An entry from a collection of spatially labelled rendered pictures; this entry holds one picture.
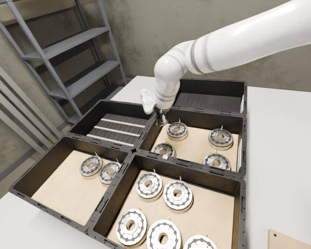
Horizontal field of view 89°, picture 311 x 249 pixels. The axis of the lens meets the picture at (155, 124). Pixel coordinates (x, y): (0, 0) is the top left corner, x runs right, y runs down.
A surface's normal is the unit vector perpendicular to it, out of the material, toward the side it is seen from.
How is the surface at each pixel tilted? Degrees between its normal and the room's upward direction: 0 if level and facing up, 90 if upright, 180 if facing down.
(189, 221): 0
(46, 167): 90
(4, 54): 90
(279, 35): 83
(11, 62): 90
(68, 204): 0
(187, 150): 0
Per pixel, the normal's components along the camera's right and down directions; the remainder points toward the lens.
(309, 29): -0.48, 0.73
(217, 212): -0.16, -0.72
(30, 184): 0.91, 0.15
